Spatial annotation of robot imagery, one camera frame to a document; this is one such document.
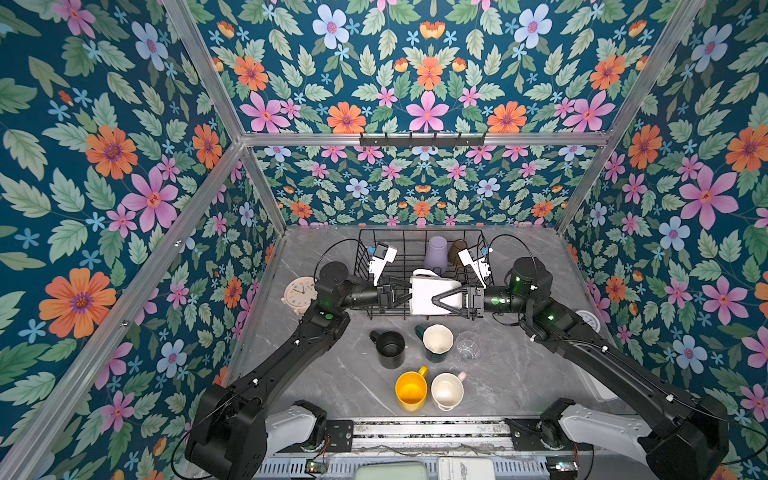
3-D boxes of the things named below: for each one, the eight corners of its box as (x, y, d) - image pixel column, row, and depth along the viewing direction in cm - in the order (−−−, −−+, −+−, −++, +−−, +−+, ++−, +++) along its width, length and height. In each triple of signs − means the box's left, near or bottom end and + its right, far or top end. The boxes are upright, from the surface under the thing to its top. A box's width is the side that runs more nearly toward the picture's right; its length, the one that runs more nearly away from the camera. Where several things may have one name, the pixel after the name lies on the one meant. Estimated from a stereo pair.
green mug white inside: (416, 364, 86) (417, 351, 78) (415, 338, 92) (416, 323, 83) (451, 364, 86) (455, 351, 78) (448, 338, 92) (452, 323, 83)
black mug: (370, 368, 86) (367, 357, 80) (373, 341, 92) (370, 328, 85) (404, 368, 86) (404, 357, 79) (404, 341, 92) (404, 328, 85)
